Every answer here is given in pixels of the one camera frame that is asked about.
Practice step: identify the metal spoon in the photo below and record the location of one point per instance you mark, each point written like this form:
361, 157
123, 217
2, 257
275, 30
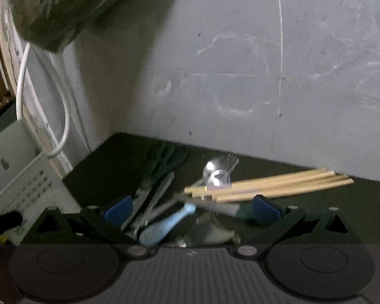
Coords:
210, 167
221, 180

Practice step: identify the white perforated appliance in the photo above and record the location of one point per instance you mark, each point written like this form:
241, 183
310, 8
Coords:
22, 177

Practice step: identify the light blue plastic spoon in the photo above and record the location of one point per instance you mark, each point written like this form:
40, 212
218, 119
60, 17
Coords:
164, 224

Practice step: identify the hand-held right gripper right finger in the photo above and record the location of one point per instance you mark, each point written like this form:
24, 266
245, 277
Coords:
266, 211

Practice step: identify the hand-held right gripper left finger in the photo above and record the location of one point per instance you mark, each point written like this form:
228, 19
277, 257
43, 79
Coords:
118, 211

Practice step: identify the metal fork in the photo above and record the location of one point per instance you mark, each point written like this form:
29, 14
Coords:
231, 161

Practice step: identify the clear plastic bag of greens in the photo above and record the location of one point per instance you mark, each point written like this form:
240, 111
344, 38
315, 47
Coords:
69, 3

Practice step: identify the dull metal utensil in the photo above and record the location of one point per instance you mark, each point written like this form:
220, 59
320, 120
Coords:
212, 232

